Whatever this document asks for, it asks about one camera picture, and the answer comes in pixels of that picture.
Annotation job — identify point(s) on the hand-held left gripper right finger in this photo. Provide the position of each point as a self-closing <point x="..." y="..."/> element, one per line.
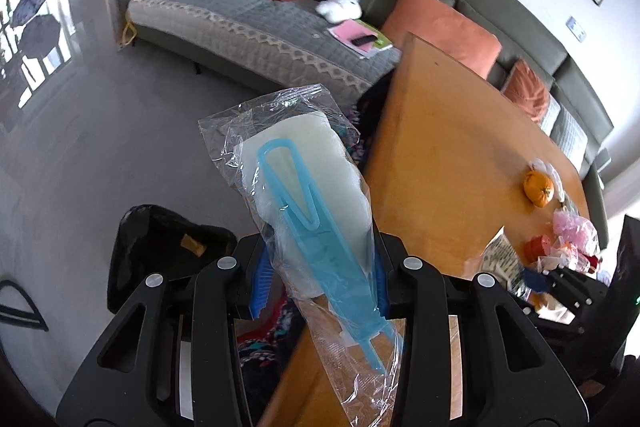
<point x="400" y="287"/>

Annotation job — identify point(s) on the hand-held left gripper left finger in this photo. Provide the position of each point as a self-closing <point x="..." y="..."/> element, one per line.
<point x="261" y="289"/>

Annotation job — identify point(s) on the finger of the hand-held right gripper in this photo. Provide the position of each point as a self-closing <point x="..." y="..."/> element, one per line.
<point x="560" y="331"/>
<point x="532" y="279"/>

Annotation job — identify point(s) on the white orange wrapper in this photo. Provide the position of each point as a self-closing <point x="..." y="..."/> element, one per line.
<point x="550" y="307"/>

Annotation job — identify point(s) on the printed plastic packet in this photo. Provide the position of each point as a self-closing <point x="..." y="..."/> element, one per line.
<point x="500" y="259"/>

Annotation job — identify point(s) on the clear bag with blue brush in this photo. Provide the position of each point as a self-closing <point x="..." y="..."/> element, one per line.
<point x="300" y="187"/>

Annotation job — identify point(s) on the black trash bag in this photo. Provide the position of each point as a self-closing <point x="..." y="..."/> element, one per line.
<point x="145" y="237"/>

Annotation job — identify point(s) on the white crumpled wrapper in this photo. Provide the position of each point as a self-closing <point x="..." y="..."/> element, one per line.
<point x="552" y="263"/>

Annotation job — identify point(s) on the red cup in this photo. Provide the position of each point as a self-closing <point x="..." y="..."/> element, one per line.
<point x="536" y="248"/>

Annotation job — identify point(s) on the pink plastic wrapper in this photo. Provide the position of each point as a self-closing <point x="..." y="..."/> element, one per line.
<point x="570" y="224"/>

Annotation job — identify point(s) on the orange fruit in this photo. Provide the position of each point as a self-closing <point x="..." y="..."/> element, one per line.
<point x="539" y="188"/>

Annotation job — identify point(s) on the white foam fruit net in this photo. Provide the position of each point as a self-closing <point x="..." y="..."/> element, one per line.
<point x="542" y="165"/>

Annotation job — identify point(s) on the grey white cushion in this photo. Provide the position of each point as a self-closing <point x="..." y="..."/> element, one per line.
<point x="570" y="137"/>

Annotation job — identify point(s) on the small orange cushion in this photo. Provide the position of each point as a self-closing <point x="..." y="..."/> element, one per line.
<point x="525" y="89"/>

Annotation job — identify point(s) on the green booklet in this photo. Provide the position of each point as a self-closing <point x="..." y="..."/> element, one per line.
<point x="385" y="41"/>

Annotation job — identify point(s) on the black remote control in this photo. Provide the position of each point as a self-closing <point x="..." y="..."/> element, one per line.
<point x="362" y="40"/>

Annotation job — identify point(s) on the large orange cushion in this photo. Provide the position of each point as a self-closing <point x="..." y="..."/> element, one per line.
<point x="440" y="32"/>

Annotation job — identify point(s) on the grey quilted sofa cover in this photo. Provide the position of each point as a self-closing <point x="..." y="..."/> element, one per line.
<point x="235" y="22"/>

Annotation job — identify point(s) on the white plush toy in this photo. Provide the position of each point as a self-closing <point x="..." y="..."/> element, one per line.
<point x="342" y="7"/>

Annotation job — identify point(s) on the black curved frame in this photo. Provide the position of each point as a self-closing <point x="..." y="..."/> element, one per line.
<point x="45" y="324"/>

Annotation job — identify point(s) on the wall socket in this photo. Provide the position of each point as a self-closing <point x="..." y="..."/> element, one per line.
<point x="576" y="30"/>

